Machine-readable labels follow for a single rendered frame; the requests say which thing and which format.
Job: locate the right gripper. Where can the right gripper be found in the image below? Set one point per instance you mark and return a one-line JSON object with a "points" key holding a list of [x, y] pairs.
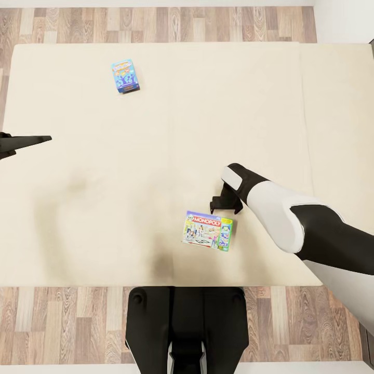
{"points": [[222, 202]]}

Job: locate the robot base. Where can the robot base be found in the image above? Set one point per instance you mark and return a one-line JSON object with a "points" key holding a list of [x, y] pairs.
{"points": [[157, 315]]}

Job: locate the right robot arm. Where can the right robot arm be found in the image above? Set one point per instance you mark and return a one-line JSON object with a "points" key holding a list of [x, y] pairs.
{"points": [[339, 255]]}

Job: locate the robot trunk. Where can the robot trunk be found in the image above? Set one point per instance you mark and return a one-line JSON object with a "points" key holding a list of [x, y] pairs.
{"points": [[199, 360]]}

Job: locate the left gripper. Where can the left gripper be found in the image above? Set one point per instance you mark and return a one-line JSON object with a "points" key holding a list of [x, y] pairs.
{"points": [[9, 144]]}

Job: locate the bed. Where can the bed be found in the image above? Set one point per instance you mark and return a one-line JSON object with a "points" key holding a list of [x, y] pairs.
{"points": [[104, 203]]}

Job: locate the board game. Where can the board game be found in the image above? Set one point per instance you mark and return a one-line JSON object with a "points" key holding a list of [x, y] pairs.
{"points": [[125, 75], [207, 230]]}

